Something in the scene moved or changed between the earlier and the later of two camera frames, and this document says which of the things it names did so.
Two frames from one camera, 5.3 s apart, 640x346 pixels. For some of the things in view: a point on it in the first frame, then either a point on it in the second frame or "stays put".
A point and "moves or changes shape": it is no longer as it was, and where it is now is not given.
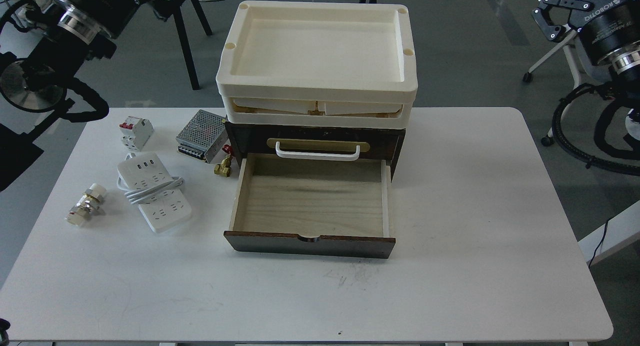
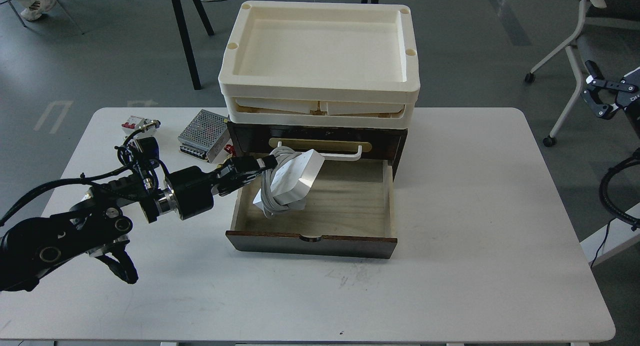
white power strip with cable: x=149 y=184 moves or changes shape
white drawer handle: x=303 y=155 stays put
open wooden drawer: x=331 y=208 stays put
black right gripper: x=613 y=23 -> x=629 y=100
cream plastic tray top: x=318 y=65 stays put
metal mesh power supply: x=202 y=135 stays put
